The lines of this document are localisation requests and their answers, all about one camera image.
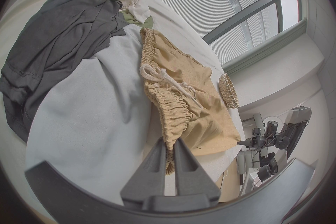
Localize green garment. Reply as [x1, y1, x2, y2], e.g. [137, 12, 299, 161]
[123, 13, 154, 29]

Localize tan shorts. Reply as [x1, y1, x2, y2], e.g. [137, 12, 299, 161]
[139, 27, 242, 177]

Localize white garment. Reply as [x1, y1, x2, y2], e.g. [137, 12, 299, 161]
[63, 0, 152, 23]

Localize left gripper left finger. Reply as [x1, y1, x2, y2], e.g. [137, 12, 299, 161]
[120, 137, 168, 209]

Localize round woven basket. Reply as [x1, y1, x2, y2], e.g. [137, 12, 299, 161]
[218, 73, 240, 109]

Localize black garment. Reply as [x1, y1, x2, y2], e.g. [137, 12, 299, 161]
[0, 0, 131, 144]

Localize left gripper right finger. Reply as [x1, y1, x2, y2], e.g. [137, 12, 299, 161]
[173, 137, 221, 209]

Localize pale blue garment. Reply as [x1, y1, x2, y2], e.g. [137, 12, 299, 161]
[25, 26, 169, 192]

